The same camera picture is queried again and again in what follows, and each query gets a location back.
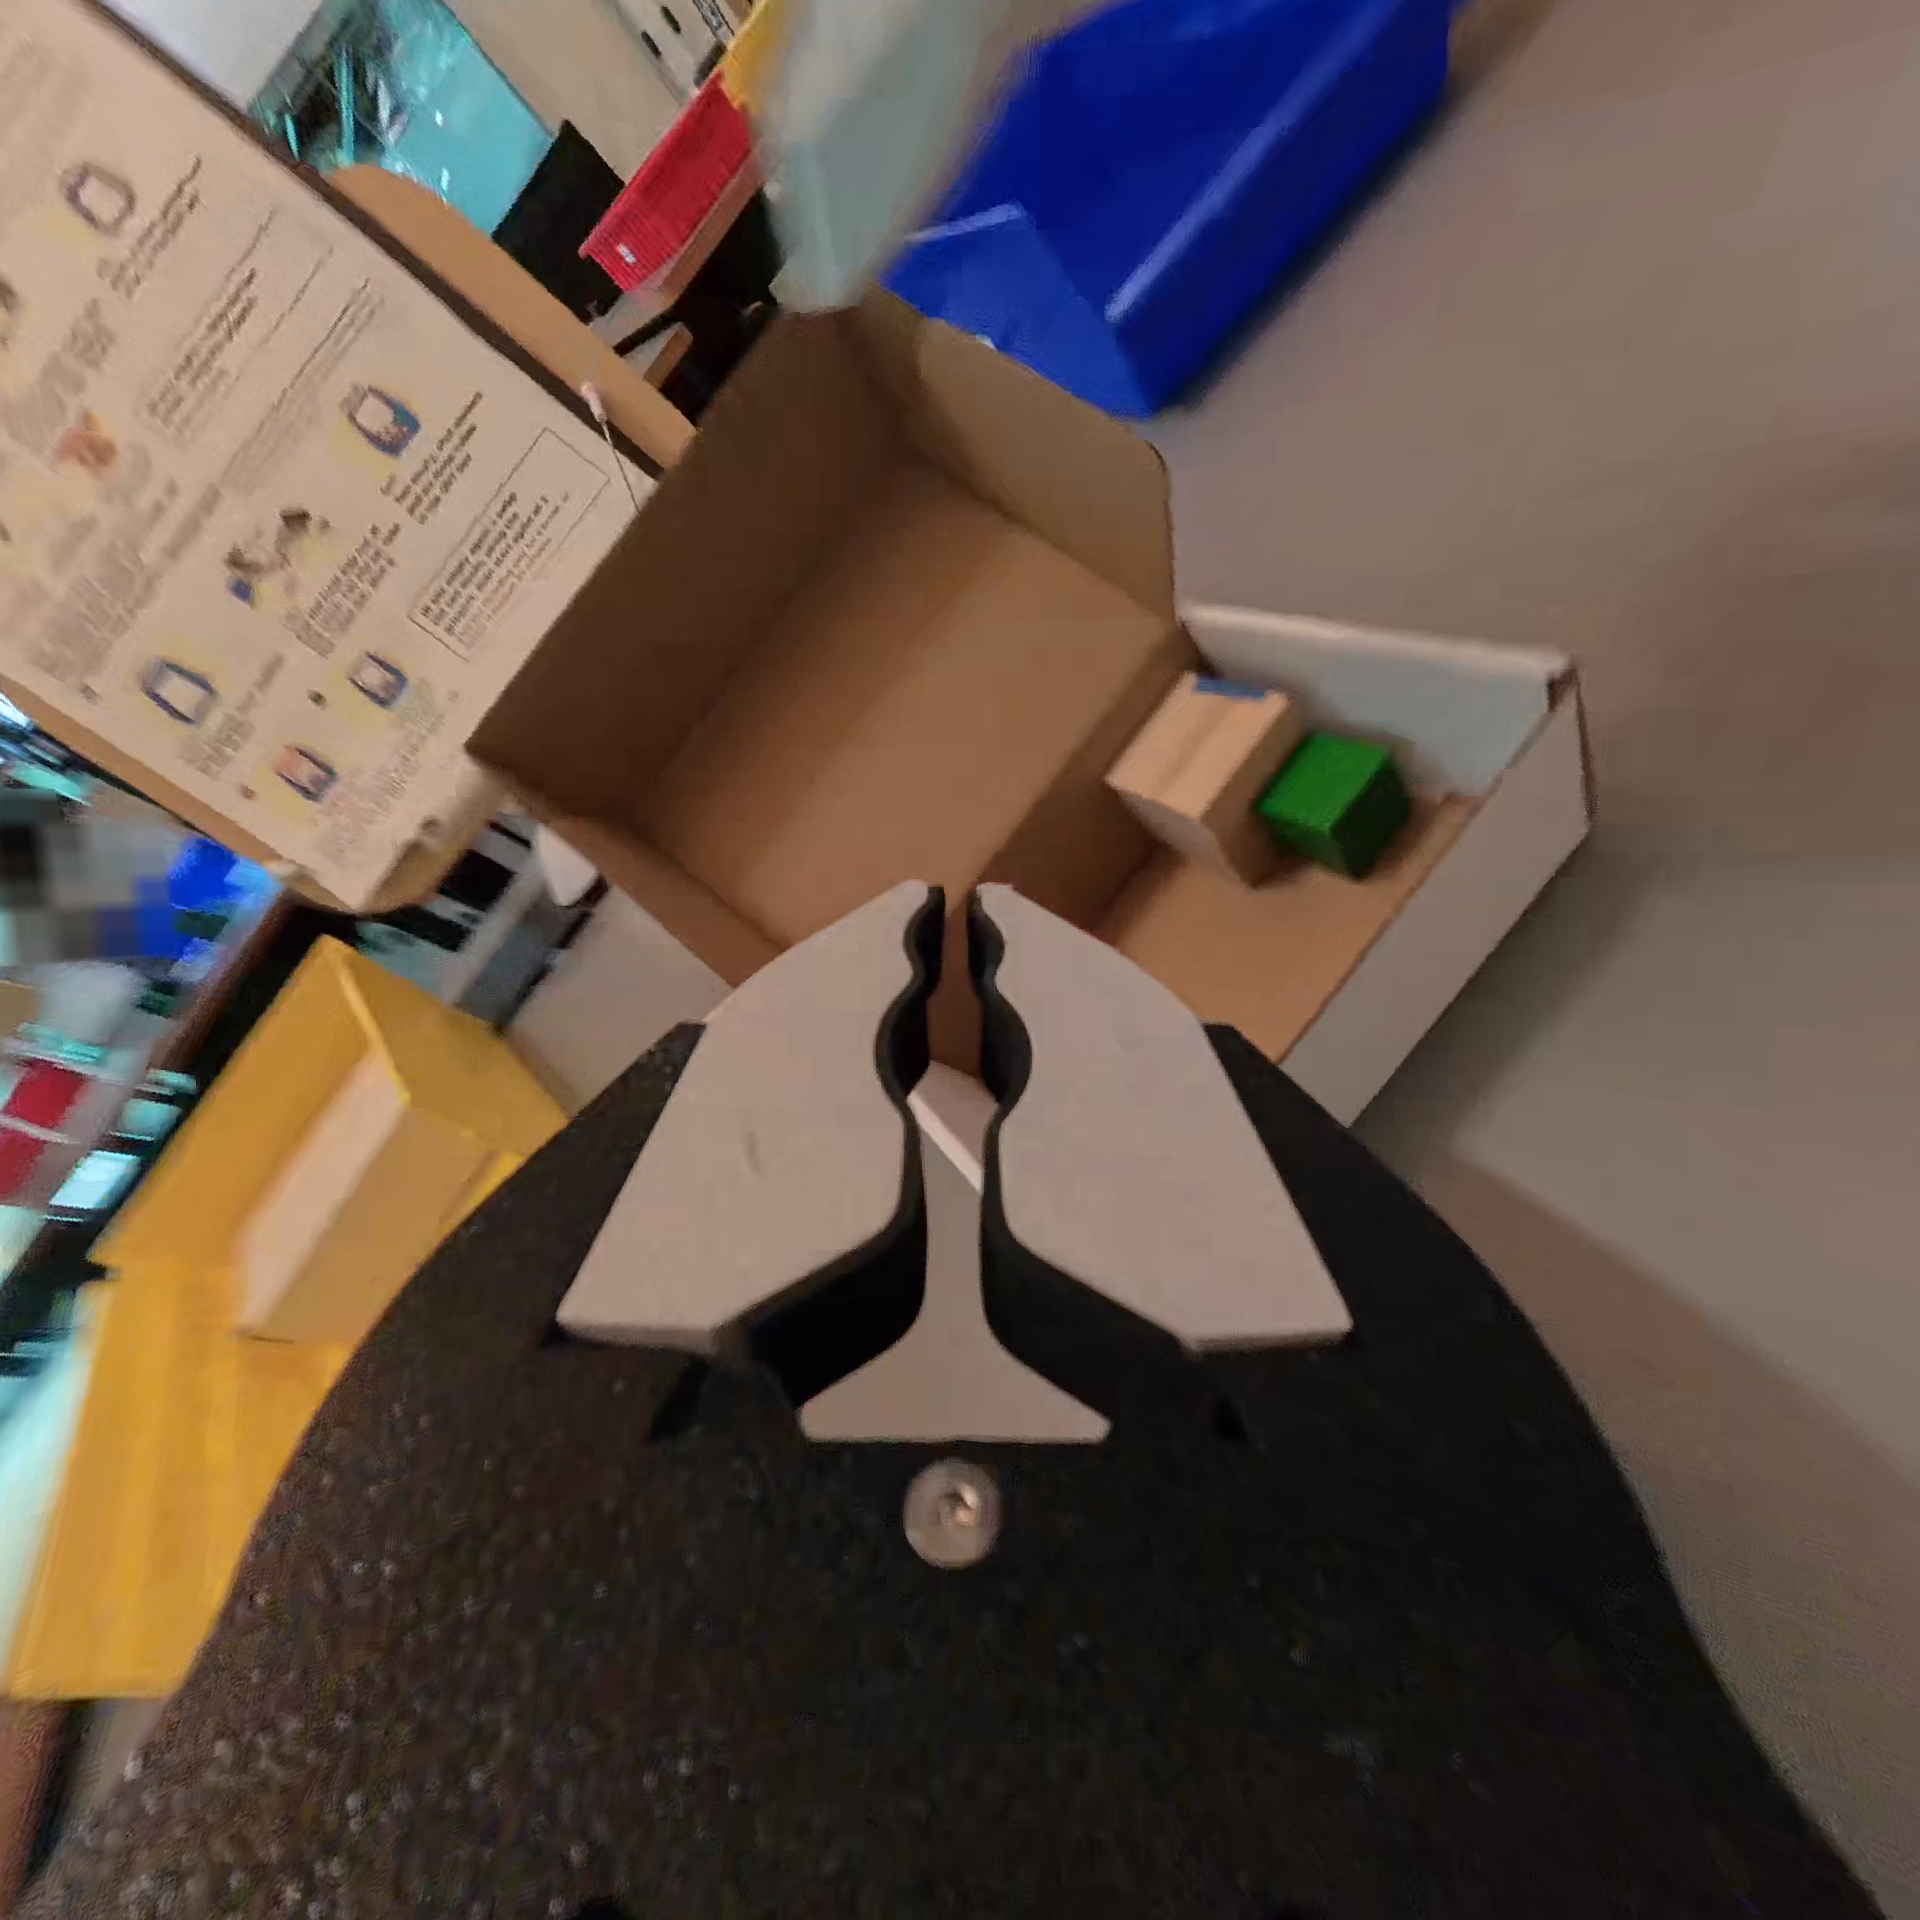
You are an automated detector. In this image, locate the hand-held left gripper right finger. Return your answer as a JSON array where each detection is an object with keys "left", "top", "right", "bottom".
[{"left": 967, "top": 882, "right": 1356, "bottom": 1409}]

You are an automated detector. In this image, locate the thin elastic cord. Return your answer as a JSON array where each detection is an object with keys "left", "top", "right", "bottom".
[{"left": 575, "top": 383, "right": 648, "bottom": 485}]

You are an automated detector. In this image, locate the yellow plastic bin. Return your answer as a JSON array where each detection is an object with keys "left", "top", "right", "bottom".
[{"left": 0, "top": 937, "right": 572, "bottom": 1705}]

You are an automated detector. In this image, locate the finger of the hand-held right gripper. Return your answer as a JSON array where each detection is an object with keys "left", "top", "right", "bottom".
[{"left": 757, "top": 0, "right": 1080, "bottom": 314}]

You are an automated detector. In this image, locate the white cardboard box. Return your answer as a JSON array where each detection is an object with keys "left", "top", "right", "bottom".
[
  {"left": 464, "top": 293, "right": 1596, "bottom": 1128},
  {"left": 238, "top": 1047, "right": 500, "bottom": 1340}
]

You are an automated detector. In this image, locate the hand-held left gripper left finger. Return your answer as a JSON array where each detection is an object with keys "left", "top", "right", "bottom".
[{"left": 556, "top": 882, "right": 946, "bottom": 1404}]

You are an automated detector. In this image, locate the red plastic bin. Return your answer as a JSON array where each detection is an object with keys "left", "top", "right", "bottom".
[{"left": 575, "top": 67, "right": 770, "bottom": 297}]

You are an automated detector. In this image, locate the blue plastic bin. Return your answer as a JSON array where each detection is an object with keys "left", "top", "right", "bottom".
[{"left": 884, "top": 0, "right": 1465, "bottom": 418}]

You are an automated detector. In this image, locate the pale wooden cube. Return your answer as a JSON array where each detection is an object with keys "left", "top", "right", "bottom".
[{"left": 1105, "top": 673, "right": 1304, "bottom": 887}]

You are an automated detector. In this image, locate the green cube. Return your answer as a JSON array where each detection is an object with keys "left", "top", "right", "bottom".
[{"left": 1255, "top": 730, "right": 1414, "bottom": 881}]

